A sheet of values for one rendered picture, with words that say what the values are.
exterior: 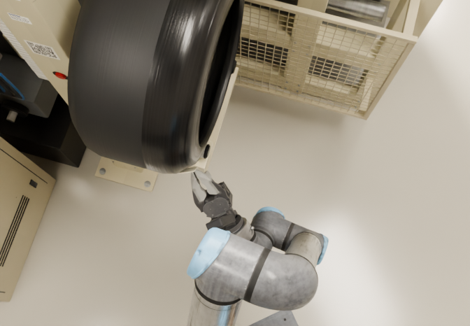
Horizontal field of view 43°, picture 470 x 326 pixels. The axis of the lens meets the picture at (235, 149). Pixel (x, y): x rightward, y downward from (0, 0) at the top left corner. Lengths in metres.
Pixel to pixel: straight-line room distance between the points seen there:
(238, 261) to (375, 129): 1.68
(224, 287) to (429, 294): 1.58
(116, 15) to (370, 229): 1.70
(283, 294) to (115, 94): 0.54
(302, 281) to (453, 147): 1.73
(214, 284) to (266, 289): 0.11
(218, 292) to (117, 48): 0.54
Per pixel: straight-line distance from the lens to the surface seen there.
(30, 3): 1.34
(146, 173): 2.66
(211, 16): 1.29
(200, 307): 1.32
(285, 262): 1.22
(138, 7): 1.28
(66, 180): 2.75
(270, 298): 1.21
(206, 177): 1.58
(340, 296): 2.61
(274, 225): 1.77
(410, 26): 1.87
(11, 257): 2.57
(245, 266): 1.19
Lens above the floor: 2.57
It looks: 74 degrees down
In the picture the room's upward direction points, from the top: 1 degrees counter-clockwise
